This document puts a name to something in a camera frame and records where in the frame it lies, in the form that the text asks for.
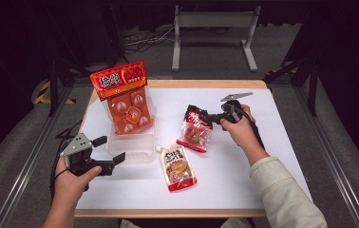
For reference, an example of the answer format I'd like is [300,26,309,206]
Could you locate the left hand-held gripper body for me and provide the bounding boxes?
[59,132,116,178]

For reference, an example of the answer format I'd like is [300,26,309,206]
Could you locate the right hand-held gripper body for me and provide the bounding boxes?
[214,91,254,131]

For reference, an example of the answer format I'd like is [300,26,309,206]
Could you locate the clear plastic storage basket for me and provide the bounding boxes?
[105,94,158,164]

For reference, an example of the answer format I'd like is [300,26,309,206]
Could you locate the black and red snack packet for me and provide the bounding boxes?
[176,104,214,154]

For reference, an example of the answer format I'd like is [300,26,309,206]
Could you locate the large orange snack packet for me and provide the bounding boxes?
[89,61,155,136]

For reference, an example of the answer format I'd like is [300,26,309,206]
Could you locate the person's right hand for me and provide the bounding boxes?
[219,104,262,148]

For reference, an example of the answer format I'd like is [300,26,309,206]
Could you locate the person's left hand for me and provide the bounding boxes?
[53,157,104,207]

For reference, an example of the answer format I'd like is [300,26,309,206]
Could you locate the white table mat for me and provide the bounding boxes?
[76,87,313,211]

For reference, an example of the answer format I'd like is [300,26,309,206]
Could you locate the spouted sauce pouch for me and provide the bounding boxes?
[155,143,198,193]

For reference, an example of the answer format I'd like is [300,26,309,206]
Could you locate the black tripod stand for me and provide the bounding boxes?
[262,58,320,117]
[47,56,104,117]

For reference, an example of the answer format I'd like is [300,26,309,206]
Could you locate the yellow and black hazard tape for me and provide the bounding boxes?
[33,81,76,105]

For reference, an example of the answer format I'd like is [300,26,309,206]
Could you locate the white metal stand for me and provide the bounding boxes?
[171,5,262,72]

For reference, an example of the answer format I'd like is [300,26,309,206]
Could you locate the left hand-held gripper cable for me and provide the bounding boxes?
[48,119,85,203]

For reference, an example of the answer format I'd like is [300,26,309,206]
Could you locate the hand-held gripper cable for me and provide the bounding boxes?
[236,106,267,151]
[48,119,85,203]

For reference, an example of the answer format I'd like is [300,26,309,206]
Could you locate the right hand-held gripper cable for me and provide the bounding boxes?
[236,106,267,151]

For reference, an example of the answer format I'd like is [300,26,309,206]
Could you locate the aluminium rail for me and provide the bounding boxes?
[0,85,74,228]
[294,85,359,228]

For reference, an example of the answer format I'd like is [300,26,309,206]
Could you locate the bundle of floor cables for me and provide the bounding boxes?
[122,27,176,54]

